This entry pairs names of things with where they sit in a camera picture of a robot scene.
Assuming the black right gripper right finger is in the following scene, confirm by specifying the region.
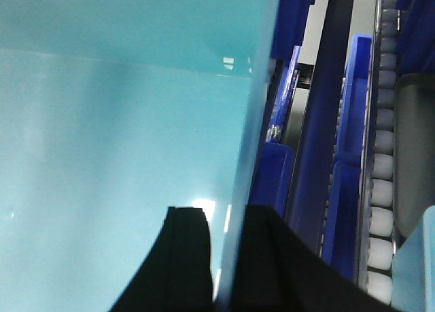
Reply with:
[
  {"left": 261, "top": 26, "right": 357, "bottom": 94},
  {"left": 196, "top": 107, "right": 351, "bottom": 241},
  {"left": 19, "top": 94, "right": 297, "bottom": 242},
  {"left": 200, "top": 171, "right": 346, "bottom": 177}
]
[{"left": 230, "top": 205, "right": 392, "bottom": 311}]

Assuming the dark blue bin far right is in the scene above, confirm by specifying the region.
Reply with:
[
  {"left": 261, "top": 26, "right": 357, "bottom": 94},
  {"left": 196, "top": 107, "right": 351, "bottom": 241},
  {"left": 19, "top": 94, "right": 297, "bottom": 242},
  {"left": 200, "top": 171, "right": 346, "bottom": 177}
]
[{"left": 395, "top": 0, "right": 434, "bottom": 75}]

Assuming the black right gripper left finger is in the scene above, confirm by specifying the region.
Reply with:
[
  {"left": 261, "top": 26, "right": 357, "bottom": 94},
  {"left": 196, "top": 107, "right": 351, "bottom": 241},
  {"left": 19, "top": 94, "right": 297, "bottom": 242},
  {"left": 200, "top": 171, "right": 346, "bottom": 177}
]
[{"left": 111, "top": 207, "right": 213, "bottom": 311}]

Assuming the dark blue bin lower right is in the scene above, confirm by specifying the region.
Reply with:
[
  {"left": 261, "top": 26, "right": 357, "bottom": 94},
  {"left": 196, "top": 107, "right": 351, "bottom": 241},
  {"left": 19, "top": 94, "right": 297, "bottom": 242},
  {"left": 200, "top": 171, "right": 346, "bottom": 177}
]
[{"left": 248, "top": 0, "right": 315, "bottom": 216}]

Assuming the white roller track strip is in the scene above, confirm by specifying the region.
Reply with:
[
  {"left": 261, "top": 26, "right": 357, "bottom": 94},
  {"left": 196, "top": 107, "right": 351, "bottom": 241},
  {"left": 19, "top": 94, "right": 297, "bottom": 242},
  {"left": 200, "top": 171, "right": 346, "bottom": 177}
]
[{"left": 360, "top": 0, "right": 400, "bottom": 305}]

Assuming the dark blue bin beside track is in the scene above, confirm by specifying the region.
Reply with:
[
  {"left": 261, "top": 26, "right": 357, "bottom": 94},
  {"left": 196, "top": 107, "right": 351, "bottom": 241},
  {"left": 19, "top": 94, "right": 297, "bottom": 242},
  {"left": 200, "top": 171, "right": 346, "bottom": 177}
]
[{"left": 321, "top": 33, "right": 372, "bottom": 282}]

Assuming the light blue plastic bin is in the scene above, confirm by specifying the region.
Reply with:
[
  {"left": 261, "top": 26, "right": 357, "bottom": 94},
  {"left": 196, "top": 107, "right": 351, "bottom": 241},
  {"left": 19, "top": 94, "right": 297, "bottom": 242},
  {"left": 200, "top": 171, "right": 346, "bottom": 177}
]
[{"left": 1, "top": 0, "right": 279, "bottom": 311}]

